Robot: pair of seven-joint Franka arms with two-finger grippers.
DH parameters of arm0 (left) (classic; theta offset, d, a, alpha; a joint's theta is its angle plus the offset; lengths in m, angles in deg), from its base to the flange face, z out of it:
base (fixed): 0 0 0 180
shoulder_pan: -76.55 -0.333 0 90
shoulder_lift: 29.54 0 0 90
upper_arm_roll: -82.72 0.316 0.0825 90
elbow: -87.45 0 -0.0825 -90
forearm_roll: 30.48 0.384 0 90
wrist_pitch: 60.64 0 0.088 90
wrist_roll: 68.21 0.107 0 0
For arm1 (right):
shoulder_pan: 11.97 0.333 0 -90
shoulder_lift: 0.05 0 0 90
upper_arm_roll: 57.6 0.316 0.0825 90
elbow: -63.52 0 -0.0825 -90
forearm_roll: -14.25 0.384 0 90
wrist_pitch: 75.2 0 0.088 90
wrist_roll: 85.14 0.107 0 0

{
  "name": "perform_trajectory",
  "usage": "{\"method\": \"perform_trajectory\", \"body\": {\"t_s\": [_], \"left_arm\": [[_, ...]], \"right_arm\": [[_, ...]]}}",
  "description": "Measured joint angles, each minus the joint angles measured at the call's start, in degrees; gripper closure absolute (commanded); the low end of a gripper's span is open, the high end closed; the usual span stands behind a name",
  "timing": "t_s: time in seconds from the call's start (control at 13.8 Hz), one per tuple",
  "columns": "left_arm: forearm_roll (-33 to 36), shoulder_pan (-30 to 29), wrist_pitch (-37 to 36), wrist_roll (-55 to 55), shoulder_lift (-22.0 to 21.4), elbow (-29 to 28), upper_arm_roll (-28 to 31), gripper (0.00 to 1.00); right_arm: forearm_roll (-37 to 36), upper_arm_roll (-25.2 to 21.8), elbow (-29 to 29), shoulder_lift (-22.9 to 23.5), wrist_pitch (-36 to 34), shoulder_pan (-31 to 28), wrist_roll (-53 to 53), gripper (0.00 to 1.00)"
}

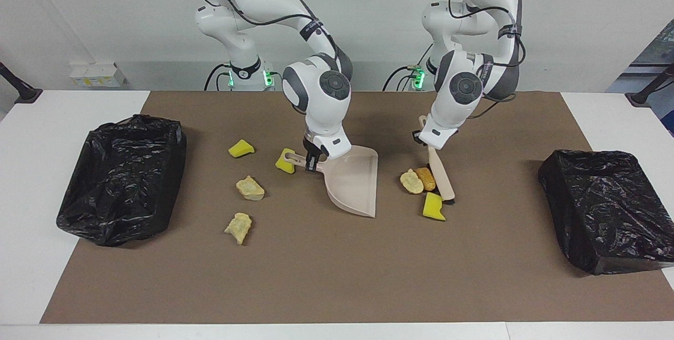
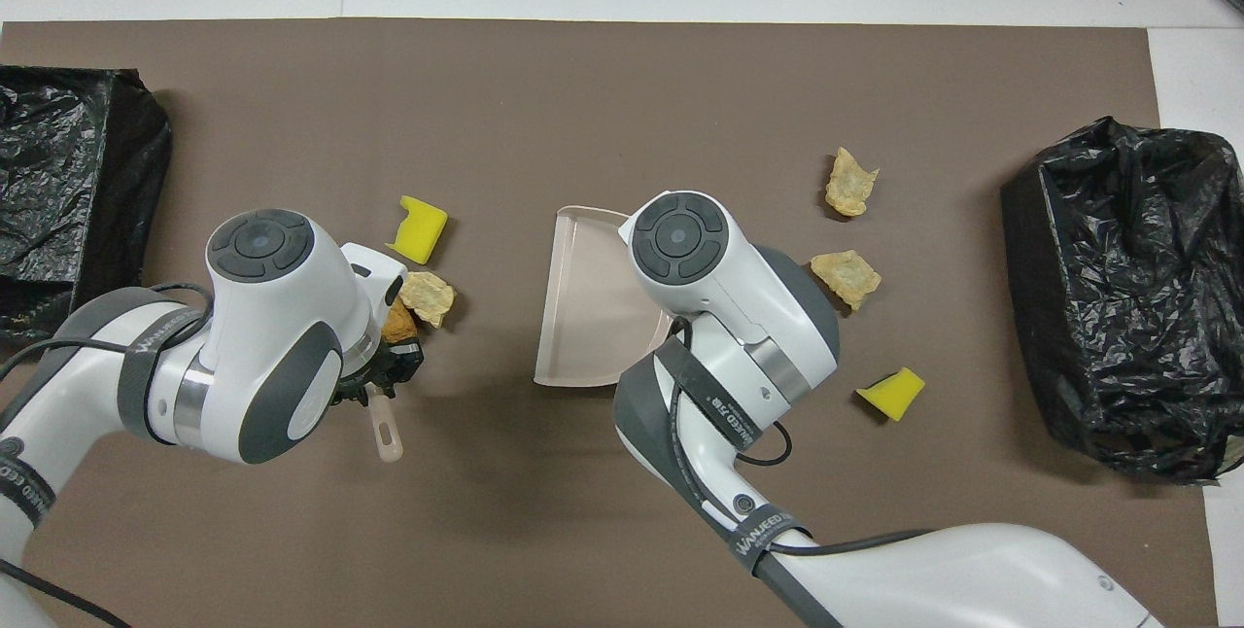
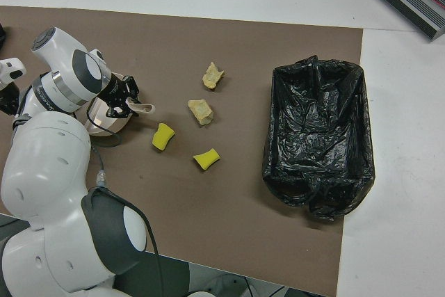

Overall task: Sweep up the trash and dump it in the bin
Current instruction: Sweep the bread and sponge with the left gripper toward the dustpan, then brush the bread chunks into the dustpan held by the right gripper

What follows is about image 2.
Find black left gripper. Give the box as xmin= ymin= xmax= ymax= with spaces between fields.
xmin=330 ymin=334 xmax=427 ymax=408

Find beige plastic dustpan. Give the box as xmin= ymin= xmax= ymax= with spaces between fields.
xmin=534 ymin=205 xmax=674 ymax=389

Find yellow sponge block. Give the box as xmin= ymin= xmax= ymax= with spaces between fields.
xmin=387 ymin=195 xmax=450 ymax=265

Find brown table mat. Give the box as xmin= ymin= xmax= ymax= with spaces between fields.
xmin=0 ymin=18 xmax=1221 ymax=628

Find yellow sponge wedge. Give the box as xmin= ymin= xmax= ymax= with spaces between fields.
xmin=856 ymin=366 xmax=926 ymax=422

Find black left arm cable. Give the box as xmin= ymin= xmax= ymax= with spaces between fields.
xmin=0 ymin=280 xmax=217 ymax=628

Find black bag lined bin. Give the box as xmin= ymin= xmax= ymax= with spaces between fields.
xmin=0 ymin=66 xmax=174 ymax=349
xmin=1001 ymin=117 xmax=1244 ymax=485

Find brown bread roll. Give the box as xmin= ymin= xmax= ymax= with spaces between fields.
xmin=381 ymin=305 xmax=422 ymax=345

